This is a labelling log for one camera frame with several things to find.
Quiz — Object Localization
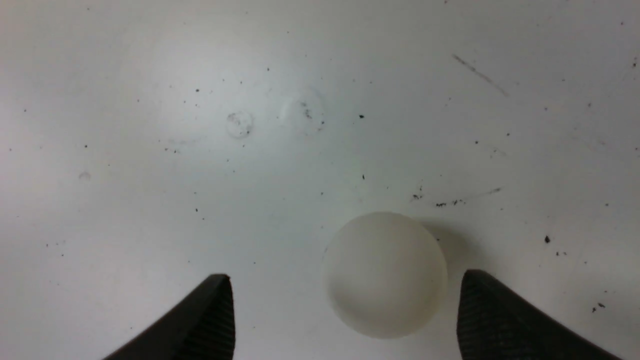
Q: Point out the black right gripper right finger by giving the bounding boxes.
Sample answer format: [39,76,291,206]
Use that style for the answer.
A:
[456,269,615,360]

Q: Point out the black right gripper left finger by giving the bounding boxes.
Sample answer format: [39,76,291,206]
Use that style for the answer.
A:
[106,274,236,360]

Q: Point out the white ping-pong ball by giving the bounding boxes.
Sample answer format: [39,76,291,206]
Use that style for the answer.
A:
[321,212,448,339]

